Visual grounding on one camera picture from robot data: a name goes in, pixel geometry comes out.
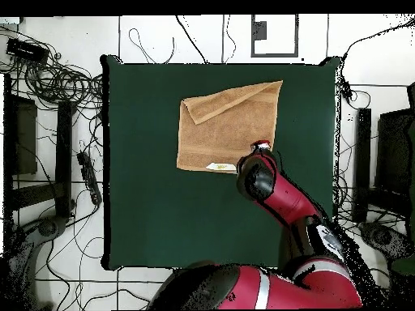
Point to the tan terry towel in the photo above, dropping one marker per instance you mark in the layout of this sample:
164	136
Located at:
227	136

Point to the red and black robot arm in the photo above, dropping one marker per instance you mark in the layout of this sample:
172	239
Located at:
291	197

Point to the black upright bar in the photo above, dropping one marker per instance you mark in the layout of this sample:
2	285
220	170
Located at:
362	162

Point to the dark grey square plate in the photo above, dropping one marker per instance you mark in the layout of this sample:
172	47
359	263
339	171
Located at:
259	30

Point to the dark green table cloth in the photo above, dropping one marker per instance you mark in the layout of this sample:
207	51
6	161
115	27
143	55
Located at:
162	226

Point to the black box cabinet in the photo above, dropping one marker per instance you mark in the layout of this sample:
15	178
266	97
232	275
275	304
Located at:
394	149

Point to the grey stand base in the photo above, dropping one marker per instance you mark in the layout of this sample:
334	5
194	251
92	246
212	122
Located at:
48	226
382	238

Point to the black power strip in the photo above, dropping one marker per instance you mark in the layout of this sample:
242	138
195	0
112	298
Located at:
88	176

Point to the black rectangular box device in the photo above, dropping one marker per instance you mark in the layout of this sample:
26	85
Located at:
27	51

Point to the grey rectangular frame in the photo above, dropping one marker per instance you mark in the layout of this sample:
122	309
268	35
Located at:
274	55

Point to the black stand frame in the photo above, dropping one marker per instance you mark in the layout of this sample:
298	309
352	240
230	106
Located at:
63	155

